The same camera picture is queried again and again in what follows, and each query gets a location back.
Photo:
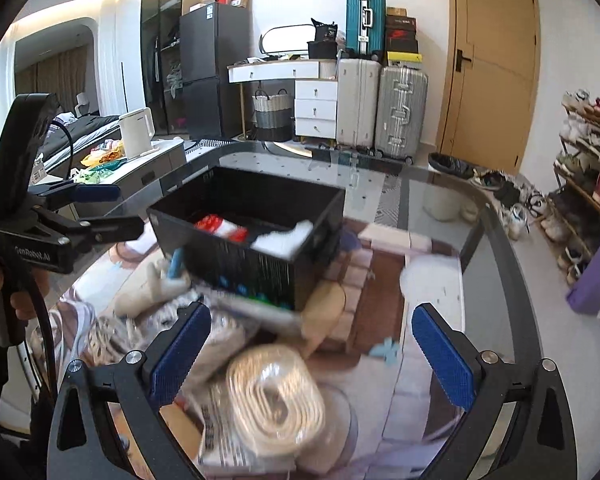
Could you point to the white printed plastic pouch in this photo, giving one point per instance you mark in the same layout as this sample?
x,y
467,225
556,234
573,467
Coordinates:
x,y
222,452

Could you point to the white foam wrap piece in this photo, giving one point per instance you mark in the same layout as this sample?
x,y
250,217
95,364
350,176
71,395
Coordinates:
x,y
283,244

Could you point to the grey side cabinet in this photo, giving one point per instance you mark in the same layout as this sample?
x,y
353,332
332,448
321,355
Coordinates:
x,y
131,177

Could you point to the wooden shoe rack with shoes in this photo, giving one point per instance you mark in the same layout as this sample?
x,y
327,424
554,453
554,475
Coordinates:
x,y
573,209

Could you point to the black handbag on desk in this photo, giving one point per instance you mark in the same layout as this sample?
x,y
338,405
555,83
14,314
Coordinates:
x,y
324,45

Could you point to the wooden door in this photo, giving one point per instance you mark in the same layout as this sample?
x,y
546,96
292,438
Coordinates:
x,y
494,59

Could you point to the red and white plastic bag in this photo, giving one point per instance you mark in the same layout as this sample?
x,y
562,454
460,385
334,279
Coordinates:
x,y
219,227

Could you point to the white plush toy blue horn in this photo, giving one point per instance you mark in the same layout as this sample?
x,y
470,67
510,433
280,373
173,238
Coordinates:
x,y
148,286

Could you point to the woven laundry basket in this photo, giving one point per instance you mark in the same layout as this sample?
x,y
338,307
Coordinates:
x,y
272,114

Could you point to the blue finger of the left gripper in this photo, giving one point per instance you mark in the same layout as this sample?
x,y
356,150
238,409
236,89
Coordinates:
x,y
98,231
65,193

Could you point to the silver aluminium suitcase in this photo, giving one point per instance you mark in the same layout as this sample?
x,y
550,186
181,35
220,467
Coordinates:
x,y
401,108

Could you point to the white trash bin black liner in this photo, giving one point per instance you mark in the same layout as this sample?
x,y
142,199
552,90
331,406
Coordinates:
x,y
445,203

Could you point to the white hard suitcase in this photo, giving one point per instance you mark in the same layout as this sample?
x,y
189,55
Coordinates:
x,y
357,93

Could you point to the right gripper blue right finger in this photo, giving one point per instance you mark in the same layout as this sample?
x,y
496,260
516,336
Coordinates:
x,y
449,353

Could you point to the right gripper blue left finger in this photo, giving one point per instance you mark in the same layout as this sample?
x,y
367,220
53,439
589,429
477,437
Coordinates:
x,y
173,352

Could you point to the black cardboard storage box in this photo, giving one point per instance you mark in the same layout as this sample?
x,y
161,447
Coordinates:
x,y
261,203

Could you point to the person's left hand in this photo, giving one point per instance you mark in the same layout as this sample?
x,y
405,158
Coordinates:
x,y
21,300

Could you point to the teal hard suitcase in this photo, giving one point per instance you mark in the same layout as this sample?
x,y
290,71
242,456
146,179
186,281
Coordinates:
x,y
365,29

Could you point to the black refrigerator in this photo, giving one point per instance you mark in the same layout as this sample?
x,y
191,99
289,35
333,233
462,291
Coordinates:
x,y
213,38

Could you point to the adidas white laces bag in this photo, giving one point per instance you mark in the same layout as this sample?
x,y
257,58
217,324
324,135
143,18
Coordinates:
x,y
110,338

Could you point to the oval vanity mirror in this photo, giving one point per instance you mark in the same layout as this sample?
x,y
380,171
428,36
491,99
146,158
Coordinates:
x,y
286,39

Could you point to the stack of shoe boxes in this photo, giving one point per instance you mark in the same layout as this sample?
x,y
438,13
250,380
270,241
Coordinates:
x,y
401,44

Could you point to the white vanity desk with drawers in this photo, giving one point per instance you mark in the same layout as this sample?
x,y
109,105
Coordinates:
x,y
311,82

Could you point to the white electric kettle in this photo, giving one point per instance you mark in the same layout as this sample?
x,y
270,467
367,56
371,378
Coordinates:
x,y
137,129

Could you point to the anime print desk mat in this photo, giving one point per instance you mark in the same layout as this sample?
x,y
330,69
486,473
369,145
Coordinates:
x,y
342,386

